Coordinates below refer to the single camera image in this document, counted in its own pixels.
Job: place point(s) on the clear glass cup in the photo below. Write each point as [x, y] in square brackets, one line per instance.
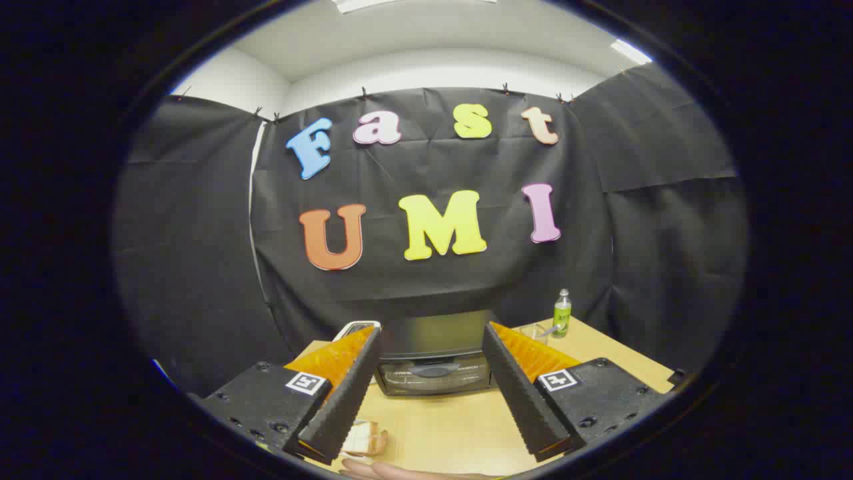
[535, 333]

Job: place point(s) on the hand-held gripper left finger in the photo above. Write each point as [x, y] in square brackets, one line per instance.
[346, 406]

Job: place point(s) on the white pop-up toaster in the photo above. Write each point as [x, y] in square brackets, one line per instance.
[356, 328]

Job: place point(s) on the ceiling light panel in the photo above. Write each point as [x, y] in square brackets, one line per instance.
[630, 51]
[400, 3]

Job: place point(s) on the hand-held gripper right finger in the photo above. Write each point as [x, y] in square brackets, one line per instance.
[526, 406]

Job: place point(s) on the toasted bread sandwich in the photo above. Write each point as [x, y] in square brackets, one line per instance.
[363, 438]

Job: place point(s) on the green label plastic bottle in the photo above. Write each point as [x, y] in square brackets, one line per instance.
[562, 316]

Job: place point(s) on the black toaster oven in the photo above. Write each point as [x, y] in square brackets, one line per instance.
[433, 360]

